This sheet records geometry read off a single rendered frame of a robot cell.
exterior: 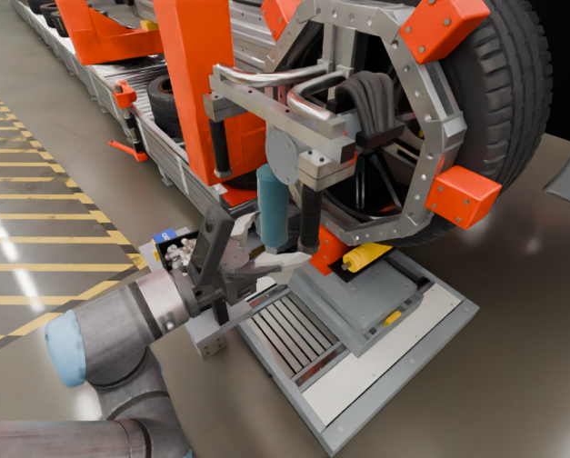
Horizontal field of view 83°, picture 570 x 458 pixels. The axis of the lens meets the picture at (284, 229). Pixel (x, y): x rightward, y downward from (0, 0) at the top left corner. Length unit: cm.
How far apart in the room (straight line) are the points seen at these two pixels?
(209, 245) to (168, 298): 9
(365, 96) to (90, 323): 50
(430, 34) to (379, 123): 15
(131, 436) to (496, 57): 75
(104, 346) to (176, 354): 95
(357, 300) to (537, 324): 83
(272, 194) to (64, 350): 59
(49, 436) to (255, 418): 92
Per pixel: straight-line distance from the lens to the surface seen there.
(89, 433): 45
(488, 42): 69
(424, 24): 62
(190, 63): 107
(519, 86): 74
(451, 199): 65
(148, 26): 308
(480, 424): 142
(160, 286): 48
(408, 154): 81
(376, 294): 127
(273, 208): 91
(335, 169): 54
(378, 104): 56
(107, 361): 50
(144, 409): 54
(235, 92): 72
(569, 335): 181
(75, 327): 48
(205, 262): 48
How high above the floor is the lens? 121
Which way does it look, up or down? 42 degrees down
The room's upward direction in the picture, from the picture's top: straight up
